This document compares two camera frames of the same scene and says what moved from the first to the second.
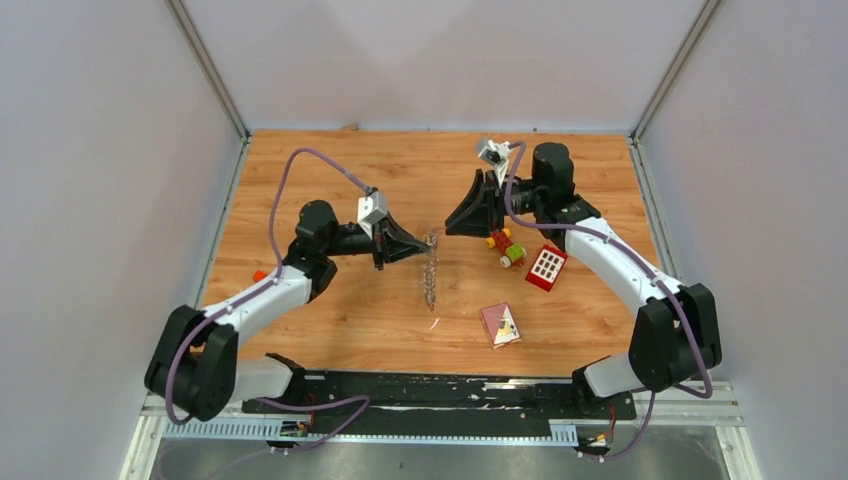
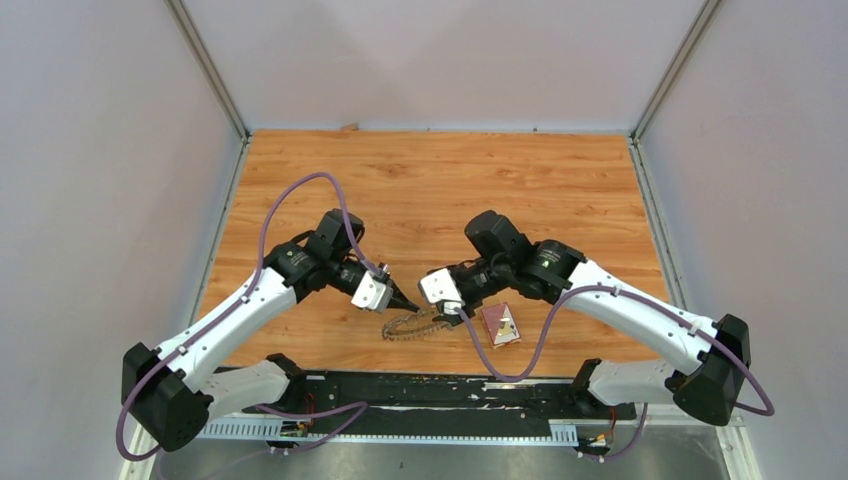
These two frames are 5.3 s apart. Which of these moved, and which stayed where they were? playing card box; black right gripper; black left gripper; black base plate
Moved: black right gripper; black left gripper
Stayed: black base plate; playing card box
